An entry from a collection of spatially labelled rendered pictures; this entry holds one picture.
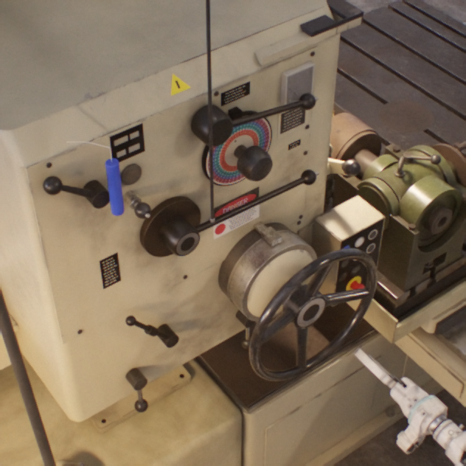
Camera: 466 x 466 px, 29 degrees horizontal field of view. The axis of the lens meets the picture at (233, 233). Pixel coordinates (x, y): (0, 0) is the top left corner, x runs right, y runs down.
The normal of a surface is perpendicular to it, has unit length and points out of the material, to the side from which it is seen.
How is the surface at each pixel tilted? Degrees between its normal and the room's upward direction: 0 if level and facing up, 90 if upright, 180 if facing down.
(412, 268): 90
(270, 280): 69
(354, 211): 0
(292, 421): 90
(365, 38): 0
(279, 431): 90
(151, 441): 0
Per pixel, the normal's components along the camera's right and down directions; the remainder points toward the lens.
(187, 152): 0.59, 0.56
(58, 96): 0.00, -0.72
